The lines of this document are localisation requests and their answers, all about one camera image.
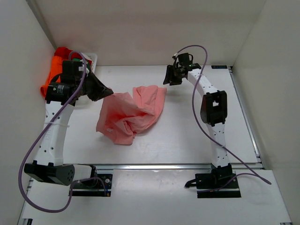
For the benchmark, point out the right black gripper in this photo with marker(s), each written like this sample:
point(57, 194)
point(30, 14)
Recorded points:
point(169, 77)

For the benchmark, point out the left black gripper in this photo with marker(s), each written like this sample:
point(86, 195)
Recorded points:
point(101, 90)

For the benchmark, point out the pink t shirt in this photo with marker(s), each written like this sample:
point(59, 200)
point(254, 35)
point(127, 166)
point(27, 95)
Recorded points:
point(123, 115)

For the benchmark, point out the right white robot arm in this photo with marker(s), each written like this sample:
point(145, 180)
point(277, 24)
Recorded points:
point(213, 112)

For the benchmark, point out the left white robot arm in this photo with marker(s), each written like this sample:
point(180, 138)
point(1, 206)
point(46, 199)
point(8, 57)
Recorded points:
point(62, 93)

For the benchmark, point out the white laundry basket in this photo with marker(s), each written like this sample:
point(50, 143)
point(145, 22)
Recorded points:
point(93, 57)

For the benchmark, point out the green t shirt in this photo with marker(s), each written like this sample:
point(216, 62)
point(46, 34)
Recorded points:
point(88, 64)

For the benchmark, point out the orange t shirt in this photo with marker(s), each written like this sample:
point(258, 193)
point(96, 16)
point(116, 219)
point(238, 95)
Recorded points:
point(55, 69)

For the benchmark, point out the red t shirt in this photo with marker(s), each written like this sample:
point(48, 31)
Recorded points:
point(64, 53)

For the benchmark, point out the aluminium table rail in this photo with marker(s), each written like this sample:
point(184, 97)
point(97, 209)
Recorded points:
point(153, 166)

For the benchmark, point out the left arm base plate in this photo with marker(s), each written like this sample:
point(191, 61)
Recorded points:
point(94, 187)

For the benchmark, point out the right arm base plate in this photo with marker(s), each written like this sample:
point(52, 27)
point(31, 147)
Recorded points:
point(220, 182)

